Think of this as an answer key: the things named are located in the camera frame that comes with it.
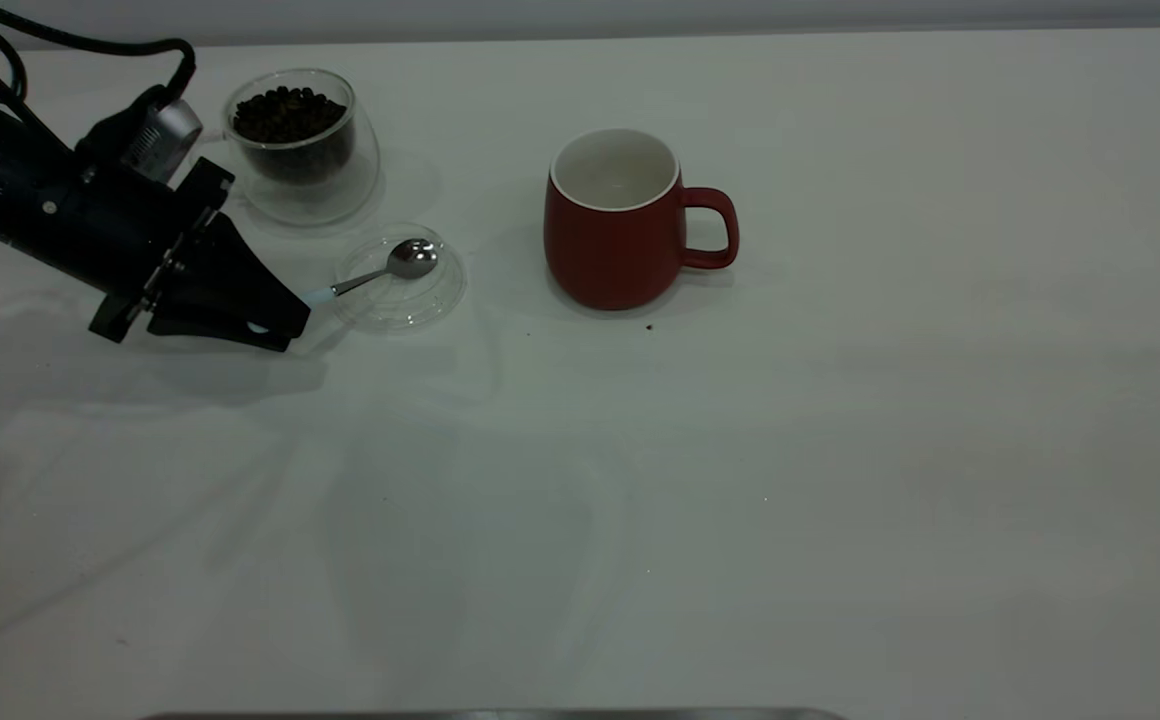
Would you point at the dark coffee beans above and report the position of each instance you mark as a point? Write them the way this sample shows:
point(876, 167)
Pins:
point(290, 120)

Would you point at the small clear glass dish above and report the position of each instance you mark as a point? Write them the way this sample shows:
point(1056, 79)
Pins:
point(410, 300)

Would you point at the red ceramic mug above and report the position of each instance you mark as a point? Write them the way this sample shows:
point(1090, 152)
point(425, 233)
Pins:
point(610, 255)

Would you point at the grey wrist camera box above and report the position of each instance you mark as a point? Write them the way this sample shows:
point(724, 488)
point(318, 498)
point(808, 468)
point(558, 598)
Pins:
point(162, 135)

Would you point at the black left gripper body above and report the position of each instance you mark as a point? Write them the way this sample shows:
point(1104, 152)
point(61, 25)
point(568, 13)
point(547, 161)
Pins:
point(110, 230)

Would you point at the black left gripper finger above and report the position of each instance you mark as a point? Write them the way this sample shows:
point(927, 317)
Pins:
point(220, 332)
point(240, 275)

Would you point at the clear glass cup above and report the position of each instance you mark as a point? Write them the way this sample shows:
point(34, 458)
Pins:
point(340, 185)

